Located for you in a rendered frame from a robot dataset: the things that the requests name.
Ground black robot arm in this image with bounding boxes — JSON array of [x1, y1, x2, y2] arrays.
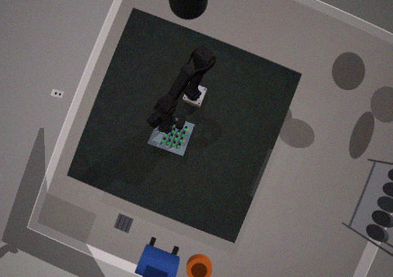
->
[[146, 45, 216, 134]]

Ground grey switch panel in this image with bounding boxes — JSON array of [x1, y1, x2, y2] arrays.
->
[[147, 121, 194, 156]]

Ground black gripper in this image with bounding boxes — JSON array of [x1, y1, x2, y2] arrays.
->
[[151, 110, 185, 129]]

